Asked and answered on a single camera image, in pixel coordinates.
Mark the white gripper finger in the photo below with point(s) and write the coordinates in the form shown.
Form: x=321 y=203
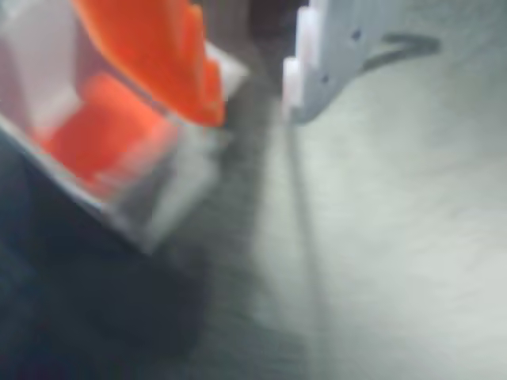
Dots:
x=336 y=51

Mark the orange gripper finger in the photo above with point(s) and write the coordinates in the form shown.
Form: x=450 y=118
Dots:
x=158 y=51

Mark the red cube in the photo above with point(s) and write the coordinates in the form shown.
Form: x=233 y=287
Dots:
x=103 y=134

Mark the white open cardboard box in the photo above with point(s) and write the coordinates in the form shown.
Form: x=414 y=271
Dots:
x=186 y=178

